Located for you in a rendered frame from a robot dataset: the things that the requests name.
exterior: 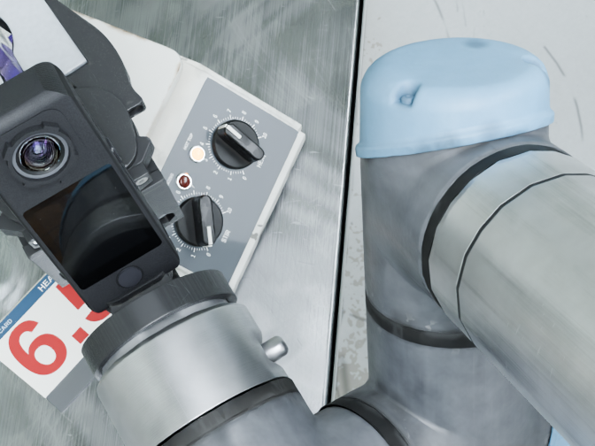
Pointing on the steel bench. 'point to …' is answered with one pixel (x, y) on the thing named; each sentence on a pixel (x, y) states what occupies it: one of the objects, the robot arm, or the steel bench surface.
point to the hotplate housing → (169, 130)
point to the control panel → (217, 108)
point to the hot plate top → (144, 71)
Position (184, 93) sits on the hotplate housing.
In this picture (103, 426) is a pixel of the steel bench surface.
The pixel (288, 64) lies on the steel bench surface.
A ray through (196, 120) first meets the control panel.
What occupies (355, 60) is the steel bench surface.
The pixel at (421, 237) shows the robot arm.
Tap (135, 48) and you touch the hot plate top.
